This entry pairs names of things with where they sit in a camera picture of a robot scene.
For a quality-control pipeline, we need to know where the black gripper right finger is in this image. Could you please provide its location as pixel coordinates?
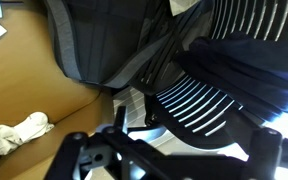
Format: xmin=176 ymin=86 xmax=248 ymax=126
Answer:
xmin=247 ymin=127 xmax=288 ymax=180

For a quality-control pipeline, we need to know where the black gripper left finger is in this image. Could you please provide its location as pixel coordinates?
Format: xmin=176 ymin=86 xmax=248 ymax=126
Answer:
xmin=43 ymin=105 xmax=185 ymax=180

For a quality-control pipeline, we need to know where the dark grey backpack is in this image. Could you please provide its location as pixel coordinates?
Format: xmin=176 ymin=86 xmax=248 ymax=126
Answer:
xmin=43 ymin=0 xmax=215 ymax=90

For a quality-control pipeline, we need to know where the tan leather couch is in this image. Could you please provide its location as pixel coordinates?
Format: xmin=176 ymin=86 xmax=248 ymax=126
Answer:
xmin=0 ymin=0 xmax=116 ymax=180

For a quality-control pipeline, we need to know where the crumpled white sock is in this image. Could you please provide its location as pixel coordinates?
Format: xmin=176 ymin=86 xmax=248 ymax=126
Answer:
xmin=0 ymin=111 xmax=55 ymax=157

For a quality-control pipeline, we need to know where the dark navy cloth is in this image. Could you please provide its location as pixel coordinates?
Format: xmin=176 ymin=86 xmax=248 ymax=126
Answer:
xmin=176 ymin=31 xmax=288 ymax=123

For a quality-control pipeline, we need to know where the white paper piece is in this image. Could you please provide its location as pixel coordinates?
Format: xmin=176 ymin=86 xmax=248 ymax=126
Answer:
xmin=168 ymin=0 xmax=202 ymax=17

